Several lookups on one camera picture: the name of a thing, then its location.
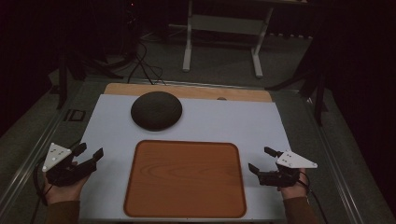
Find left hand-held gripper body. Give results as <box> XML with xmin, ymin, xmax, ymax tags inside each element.
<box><xmin>41</xmin><ymin>142</ymin><xmax>98</xmax><ymax>188</ymax></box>

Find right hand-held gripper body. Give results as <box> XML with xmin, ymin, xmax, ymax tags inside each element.
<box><xmin>257</xmin><ymin>149</ymin><xmax>318</xmax><ymax>189</ymax></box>

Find person's right hand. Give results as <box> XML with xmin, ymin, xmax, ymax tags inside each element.
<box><xmin>277</xmin><ymin>167</ymin><xmax>310</xmax><ymax>201</ymax></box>

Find person's left hand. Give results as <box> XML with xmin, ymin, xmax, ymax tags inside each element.
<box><xmin>43</xmin><ymin>161</ymin><xmax>92</xmax><ymax>205</ymax></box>

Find white table mat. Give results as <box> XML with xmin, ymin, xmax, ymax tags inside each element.
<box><xmin>78</xmin><ymin>93</ymin><xmax>292</xmax><ymax>222</ymax></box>

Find brown wooden tray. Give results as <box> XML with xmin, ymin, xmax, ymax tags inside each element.
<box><xmin>122</xmin><ymin>139</ymin><xmax>248</xmax><ymax>219</ymax></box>

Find dark round upturned bowl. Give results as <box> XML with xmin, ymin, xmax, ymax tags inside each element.
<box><xmin>130</xmin><ymin>91</ymin><xmax>183</xmax><ymax>133</ymax></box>

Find black tripod stand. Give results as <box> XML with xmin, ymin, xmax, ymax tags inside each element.
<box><xmin>264</xmin><ymin>40</ymin><xmax>330</xmax><ymax>127</ymax></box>
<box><xmin>55</xmin><ymin>46</ymin><xmax>125</xmax><ymax>110</ymax></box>

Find white metal stand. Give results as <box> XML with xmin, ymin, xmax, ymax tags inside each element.
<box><xmin>181</xmin><ymin>0</ymin><xmax>276</xmax><ymax>79</ymax></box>

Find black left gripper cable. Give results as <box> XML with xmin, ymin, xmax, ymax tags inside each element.
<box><xmin>29</xmin><ymin>157</ymin><xmax>54</xmax><ymax>224</ymax></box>

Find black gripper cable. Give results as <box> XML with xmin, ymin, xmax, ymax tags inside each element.
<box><xmin>298</xmin><ymin>170</ymin><xmax>330</xmax><ymax>224</ymax></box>
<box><xmin>29</xmin><ymin>157</ymin><xmax>54</xmax><ymax>224</ymax></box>

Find metal floor rail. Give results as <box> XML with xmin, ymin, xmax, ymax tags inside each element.
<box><xmin>0</xmin><ymin>78</ymin><xmax>92</xmax><ymax>213</ymax></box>
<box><xmin>292</xmin><ymin>88</ymin><xmax>368</xmax><ymax>224</ymax></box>

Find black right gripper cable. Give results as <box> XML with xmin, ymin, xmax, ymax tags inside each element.
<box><xmin>298</xmin><ymin>170</ymin><xmax>330</xmax><ymax>224</ymax></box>

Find black floor cables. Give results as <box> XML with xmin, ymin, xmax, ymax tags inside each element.
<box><xmin>125</xmin><ymin>36</ymin><xmax>167</xmax><ymax>86</ymax></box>

